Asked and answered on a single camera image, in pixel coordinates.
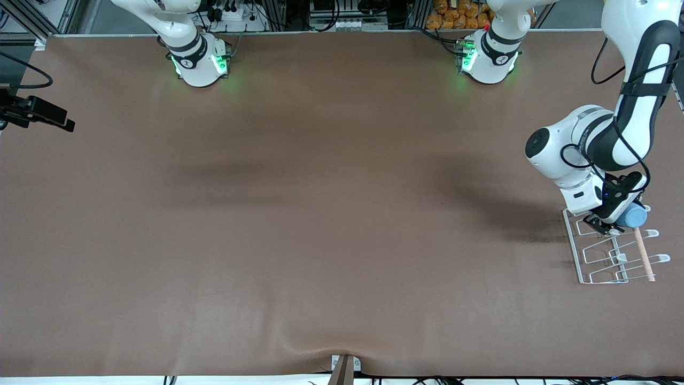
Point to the blue plastic cup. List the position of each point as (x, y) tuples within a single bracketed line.
[(636, 216)]

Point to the aluminium frame struts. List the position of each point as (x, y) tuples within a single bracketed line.
[(24, 16)]

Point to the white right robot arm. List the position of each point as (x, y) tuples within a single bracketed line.
[(197, 69)]

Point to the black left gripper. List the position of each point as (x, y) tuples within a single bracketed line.
[(621, 193)]

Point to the white power strip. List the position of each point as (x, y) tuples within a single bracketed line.
[(235, 16)]

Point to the table edge clamp bracket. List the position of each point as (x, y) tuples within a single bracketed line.
[(344, 371)]

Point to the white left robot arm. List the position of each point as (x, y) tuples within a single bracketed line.
[(561, 149)]

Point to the orange snack packets pile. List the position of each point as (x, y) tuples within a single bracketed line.
[(459, 16)]

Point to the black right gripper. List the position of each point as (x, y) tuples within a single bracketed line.
[(20, 111)]

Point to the aluminium frame post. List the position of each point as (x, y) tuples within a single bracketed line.
[(277, 13), (418, 13)]

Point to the white terminal block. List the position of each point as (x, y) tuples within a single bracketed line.
[(352, 24)]

